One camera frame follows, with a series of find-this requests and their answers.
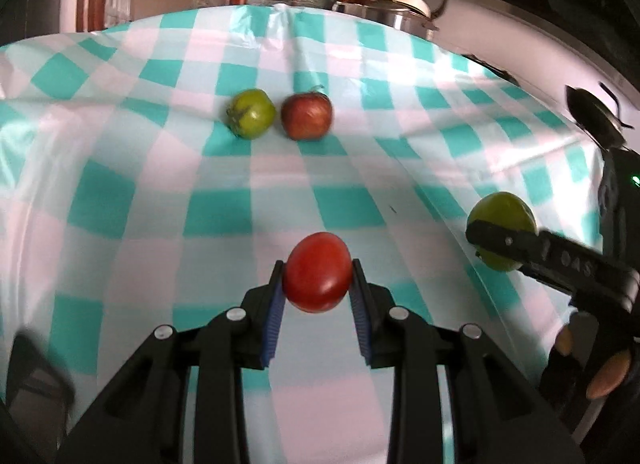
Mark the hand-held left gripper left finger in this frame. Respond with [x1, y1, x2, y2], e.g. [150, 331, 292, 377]
[55, 259, 288, 464]

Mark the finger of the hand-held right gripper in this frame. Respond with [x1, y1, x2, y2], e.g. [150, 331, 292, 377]
[465, 219, 640, 313]

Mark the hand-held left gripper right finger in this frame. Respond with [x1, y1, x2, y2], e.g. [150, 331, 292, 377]
[350, 258, 586, 464]

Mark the smooth green tomato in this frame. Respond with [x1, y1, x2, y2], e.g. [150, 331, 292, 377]
[467, 191, 537, 272]

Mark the large red tomato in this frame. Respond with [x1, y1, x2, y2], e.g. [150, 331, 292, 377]
[281, 231, 353, 314]

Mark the person's right hand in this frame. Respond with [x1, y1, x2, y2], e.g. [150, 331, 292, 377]
[556, 325, 632, 399]

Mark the black round utensil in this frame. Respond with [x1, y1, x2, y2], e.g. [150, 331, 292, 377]
[565, 84, 636, 147]

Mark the teal white checked tablecloth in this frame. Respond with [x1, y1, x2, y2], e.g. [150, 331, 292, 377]
[0, 3, 608, 464]

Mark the red apple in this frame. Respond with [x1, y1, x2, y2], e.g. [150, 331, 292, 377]
[280, 86, 334, 141]

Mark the green tomato with calyx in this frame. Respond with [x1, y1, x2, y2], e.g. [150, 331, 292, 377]
[225, 89, 277, 139]

